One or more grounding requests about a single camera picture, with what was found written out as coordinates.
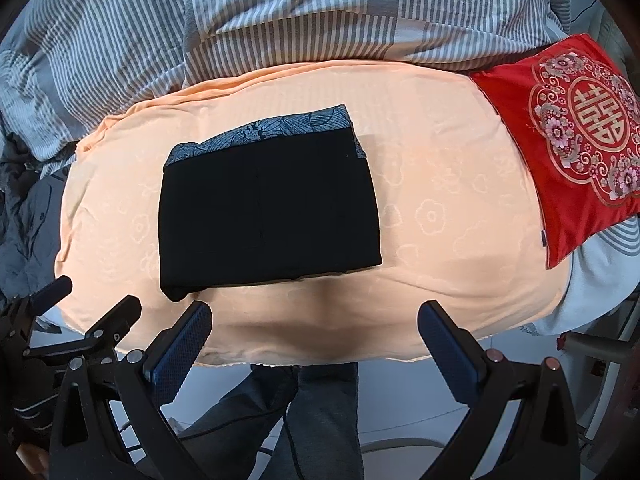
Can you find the light grey bed sheet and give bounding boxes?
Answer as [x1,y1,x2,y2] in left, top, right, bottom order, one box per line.
[520,212,640,338]

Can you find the grey white striped duvet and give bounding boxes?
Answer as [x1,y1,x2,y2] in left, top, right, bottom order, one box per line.
[0,0,596,176]

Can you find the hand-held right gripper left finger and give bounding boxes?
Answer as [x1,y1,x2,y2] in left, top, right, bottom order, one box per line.
[48,300,214,480]

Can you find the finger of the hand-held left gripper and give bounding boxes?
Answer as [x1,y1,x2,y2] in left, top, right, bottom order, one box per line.
[25,296,142,366]
[20,276,73,318]

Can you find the orange blanket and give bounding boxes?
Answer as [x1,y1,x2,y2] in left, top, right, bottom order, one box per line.
[54,59,571,367]

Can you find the person's leg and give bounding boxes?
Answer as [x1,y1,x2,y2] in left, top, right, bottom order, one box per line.
[287,362,362,480]
[177,364,301,480]

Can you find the black pants with patterned waistband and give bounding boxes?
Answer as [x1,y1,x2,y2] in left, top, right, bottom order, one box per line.
[158,103,384,303]

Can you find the person's left leg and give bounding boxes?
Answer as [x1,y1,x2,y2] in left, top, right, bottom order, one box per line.
[177,364,301,480]

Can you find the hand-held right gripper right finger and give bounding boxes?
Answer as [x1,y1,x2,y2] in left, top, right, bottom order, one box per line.
[417,300,596,480]

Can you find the red embroidered pillow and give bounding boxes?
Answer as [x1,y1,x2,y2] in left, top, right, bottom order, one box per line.
[469,34,640,268]

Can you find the person's right leg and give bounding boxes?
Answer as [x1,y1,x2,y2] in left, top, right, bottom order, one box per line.
[287,362,362,480]

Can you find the dark crumpled cloth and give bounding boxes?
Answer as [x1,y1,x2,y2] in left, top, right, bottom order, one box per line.
[0,132,46,181]

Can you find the grey shirt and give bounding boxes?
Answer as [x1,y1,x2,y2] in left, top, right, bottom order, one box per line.
[0,175,71,291]

